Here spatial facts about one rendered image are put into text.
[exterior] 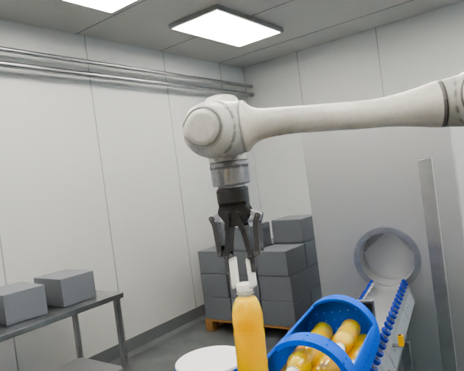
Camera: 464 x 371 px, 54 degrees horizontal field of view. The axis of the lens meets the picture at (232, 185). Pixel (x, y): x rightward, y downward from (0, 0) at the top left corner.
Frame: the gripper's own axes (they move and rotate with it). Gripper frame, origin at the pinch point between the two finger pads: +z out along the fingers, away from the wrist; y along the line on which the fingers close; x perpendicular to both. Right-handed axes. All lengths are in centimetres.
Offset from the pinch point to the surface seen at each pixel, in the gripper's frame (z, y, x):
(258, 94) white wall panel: -144, 213, -557
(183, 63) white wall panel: -180, 261, -424
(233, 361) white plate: 47, 36, -55
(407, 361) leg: 99, -8, -185
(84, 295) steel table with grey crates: 56, 229, -172
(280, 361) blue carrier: 40, 13, -44
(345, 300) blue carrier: 27, -5, -70
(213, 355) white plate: 47, 47, -59
